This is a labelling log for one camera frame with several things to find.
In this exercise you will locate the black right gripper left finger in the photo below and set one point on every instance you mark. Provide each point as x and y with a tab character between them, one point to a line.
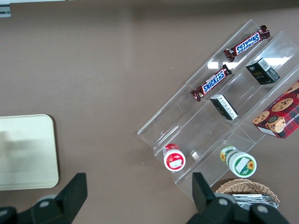
67	198

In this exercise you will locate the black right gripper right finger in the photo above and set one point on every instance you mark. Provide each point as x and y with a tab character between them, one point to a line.
205	200

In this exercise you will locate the light tan wicker basket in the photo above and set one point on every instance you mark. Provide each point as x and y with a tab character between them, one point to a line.
240	186

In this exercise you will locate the cream plastic tray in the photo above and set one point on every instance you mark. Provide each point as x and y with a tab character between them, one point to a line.
25	151

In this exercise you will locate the silver foil packets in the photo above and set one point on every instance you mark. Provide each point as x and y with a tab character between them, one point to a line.
252	200

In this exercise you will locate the green sunflower lidded cup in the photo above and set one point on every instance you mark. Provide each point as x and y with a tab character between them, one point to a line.
240	163

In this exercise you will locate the red lidded yogurt cup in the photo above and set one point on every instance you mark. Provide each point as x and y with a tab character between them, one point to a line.
174	158

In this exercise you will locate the clear acrylic tiered display stand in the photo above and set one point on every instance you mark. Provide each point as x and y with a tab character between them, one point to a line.
187	121

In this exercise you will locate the small black carton box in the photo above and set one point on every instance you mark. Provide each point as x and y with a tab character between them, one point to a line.
224	107
262	72

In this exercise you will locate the red plaid cookie box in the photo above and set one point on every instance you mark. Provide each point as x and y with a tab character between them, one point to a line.
280	114

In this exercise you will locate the Snickers chocolate bar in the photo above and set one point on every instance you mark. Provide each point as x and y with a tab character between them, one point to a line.
211	83
247	43

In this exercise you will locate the grey metal rail piece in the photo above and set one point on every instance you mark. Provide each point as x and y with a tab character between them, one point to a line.
4	12

